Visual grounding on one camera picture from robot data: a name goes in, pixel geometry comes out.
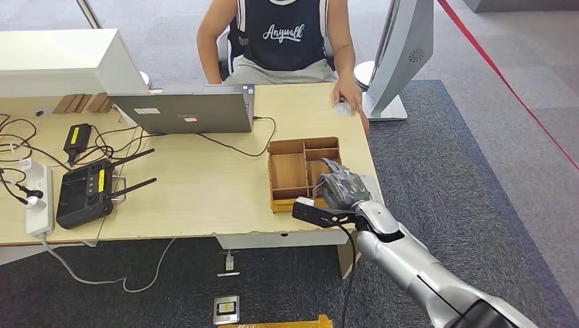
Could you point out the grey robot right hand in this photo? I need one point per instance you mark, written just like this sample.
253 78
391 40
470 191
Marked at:
343 190

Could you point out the person's left hand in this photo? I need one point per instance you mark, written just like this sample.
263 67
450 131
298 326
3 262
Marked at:
348 93

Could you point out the wooden compartment organizer tray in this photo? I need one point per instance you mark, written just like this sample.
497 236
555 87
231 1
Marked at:
287 170

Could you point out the person's right forearm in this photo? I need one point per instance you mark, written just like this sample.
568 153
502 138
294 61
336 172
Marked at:
209 65

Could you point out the person's left forearm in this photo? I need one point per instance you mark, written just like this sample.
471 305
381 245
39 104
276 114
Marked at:
346 63

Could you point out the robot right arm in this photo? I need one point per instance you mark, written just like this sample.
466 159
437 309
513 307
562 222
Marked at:
407 262

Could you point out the person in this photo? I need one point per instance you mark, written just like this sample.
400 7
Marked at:
285 45

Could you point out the round base pole stand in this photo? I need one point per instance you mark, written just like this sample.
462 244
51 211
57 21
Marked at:
90 13
363 74

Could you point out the silver kiosk screen stand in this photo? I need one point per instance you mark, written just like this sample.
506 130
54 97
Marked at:
398 54

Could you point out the dark grey floor mat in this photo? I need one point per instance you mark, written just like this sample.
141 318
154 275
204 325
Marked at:
452 181

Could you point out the black office chair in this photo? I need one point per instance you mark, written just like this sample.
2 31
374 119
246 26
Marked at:
224 70

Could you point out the white floor plug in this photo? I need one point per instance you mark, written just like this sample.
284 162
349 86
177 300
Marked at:
229 261

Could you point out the light wooden desk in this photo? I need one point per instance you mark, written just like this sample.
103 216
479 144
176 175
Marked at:
11 226
203 190

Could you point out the yellow taped board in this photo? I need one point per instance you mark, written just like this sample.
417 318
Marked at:
280 324

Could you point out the red floor tape line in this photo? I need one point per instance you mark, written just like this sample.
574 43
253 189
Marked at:
497 69

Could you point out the silver floor socket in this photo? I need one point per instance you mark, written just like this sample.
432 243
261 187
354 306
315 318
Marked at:
226 310

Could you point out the grey laptop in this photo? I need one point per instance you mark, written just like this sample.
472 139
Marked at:
181 113

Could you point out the dark grey base block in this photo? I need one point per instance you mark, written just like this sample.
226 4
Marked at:
520 5

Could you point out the wooden slotted block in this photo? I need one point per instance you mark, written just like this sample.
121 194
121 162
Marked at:
72 104
100 103

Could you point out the black remote controller with antennas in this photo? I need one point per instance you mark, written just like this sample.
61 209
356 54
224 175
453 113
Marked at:
83 194

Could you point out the black power adapter yellow label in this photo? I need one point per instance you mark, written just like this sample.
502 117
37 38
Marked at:
78 138

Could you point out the white counter box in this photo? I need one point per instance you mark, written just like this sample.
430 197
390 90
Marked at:
54 59

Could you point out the white power strip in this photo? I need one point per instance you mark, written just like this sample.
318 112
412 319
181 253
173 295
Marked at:
40 217

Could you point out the white power plug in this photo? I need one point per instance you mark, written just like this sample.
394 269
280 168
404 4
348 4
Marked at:
36 202

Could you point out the black power plug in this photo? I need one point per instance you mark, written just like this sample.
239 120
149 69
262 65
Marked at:
32 192

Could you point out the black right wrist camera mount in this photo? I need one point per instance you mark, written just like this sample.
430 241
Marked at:
316 216

